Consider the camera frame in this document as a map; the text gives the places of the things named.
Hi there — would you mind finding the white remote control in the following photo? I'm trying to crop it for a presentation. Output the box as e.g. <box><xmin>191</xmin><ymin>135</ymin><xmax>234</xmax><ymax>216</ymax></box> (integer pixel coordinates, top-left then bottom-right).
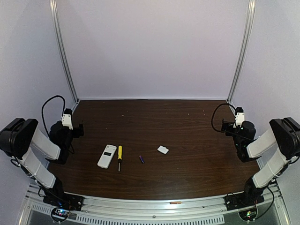
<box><xmin>97</xmin><ymin>144</ymin><xmax>117</xmax><ymax>169</ymax></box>

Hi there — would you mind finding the yellow handled screwdriver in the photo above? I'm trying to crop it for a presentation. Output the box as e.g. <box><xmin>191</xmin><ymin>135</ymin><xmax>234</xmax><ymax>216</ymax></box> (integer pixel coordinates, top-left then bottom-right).
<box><xmin>118</xmin><ymin>145</ymin><xmax>122</xmax><ymax>172</ymax></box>

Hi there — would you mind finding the purple AAA battery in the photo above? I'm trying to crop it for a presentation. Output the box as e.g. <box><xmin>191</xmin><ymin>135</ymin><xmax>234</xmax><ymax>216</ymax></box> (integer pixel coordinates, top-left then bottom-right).
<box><xmin>139</xmin><ymin>156</ymin><xmax>145</xmax><ymax>164</ymax></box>

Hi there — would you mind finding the white battery cover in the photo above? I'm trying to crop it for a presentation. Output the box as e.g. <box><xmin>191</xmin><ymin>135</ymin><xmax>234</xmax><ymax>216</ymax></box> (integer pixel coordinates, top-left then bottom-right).
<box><xmin>157</xmin><ymin>146</ymin><xmax>169</xmax><ymax>154</ymax></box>

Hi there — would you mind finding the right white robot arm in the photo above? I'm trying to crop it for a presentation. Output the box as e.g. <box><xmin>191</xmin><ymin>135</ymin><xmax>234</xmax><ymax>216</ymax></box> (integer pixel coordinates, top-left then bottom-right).
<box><xmin>221</xmin><ymin>117</ymin><xmax>300</xmax><ymax>198</ymax></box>

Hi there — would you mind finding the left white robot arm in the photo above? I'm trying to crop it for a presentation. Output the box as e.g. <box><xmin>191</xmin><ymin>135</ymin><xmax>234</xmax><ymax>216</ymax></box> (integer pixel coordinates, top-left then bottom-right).
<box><xmin>0</xmin><ymin>118</ymin><xmax>84</xmax><ymax>197</ymax></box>

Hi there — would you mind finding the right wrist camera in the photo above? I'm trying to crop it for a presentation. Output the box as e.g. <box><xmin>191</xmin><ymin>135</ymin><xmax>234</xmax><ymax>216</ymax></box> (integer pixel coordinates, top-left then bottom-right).
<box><xmin>233</xmin><ymin>107</ymin><xmax>245</xmax><ymax>128</ymax></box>

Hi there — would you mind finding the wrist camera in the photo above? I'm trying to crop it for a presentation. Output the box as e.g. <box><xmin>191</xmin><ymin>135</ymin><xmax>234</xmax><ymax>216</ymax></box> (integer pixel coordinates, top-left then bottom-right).
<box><xmin>61</xmin><ymin>108</ymin><xmax>73</xmax><ymax>130</ymax></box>
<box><xmin>233</xmin><ymin>107</ymin><xmax>245</xmax><ymax>128</ymax></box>

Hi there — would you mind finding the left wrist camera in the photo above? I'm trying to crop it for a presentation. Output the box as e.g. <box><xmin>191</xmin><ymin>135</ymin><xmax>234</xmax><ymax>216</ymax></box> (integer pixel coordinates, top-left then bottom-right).
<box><xmin>61</xmin><ymin>108</ymin><xmax>73</xmax><ymax>130</ymax></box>

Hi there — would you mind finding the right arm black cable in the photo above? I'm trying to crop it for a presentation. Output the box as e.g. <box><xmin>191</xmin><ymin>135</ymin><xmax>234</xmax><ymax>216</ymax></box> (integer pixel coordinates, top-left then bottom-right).
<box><xmin>210</xmin><ymin>103</ymin><xmax>256</xmax><ymax>141</ymax></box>

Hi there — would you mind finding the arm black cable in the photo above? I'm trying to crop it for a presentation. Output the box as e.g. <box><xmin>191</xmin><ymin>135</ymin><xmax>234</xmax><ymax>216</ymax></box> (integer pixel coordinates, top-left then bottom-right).
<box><xmin>210</xmin><ymin>103</ymin><xmax>256</xmax><ymax>141</ymax></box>
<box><xmin>41</xmin><ymin>95</ymin><xmax>67</xmax><ymax>134</ymax></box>

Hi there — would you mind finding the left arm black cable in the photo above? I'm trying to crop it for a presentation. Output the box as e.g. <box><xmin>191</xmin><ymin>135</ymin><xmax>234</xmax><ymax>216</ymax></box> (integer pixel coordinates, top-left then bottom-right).
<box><xmin>41</xmin><ymin>95</ymin><xmax>67</xmax><ymax>134</ymax></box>

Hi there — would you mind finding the right aluminium frame post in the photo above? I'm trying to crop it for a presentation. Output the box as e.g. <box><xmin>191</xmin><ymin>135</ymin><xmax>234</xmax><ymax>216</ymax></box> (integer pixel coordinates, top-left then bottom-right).
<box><xmin>227</xmin><ymin>0</ymin><xmax>256</xmax><ymax>103</ymax></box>

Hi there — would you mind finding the aluminium frame post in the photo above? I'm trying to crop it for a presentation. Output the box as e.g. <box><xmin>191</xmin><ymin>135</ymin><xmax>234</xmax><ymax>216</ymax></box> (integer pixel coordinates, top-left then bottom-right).
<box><xmin>227</xmin><ymin>0</ymin><xmax>256</xmax><ymax>103</ymax></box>
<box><xmin>49</xmin><ymin>0</ymin><xmax>79</xmax><ymax>103</ymax></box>

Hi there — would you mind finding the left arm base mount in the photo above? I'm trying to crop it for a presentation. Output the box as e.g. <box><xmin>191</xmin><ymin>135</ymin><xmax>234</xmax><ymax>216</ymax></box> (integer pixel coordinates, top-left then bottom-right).
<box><xmin>43</xmin><ymin>194</ymin><xmax>84</xmax><ymax>224</ymax></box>

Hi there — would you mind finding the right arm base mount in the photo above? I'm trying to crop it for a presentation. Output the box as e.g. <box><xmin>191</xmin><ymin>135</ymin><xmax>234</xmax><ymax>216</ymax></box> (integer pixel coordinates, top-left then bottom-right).
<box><xmin>224</xmin><ymin>192</ymin><xmax>264</xmax><ymax>222</ymax></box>

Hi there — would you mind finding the front aluminium rail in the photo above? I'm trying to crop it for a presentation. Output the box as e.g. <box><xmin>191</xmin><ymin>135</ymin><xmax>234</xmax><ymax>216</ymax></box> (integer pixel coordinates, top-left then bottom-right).
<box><xmin>23</xmin><ymin>185</ymin><xmax>286</xmax><ymax>225</ymax></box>

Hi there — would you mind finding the left aluminium frame post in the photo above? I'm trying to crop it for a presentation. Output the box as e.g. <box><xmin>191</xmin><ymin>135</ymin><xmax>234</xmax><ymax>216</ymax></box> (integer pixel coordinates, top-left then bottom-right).
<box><xmin>49</xmin><ymin>0</ymin><xmax>79</xmax><ymax>103</ymax></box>

